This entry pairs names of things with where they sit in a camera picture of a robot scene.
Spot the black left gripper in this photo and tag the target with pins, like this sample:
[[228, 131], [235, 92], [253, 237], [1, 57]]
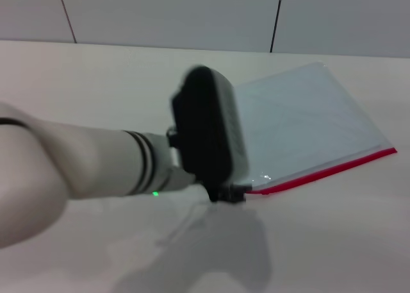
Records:
[[208, 123]]

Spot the clear document bag red zip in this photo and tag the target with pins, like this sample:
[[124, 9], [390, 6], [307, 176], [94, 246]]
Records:
[[304, 120]]

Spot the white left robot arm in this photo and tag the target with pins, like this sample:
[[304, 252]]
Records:
[[80, 161]]

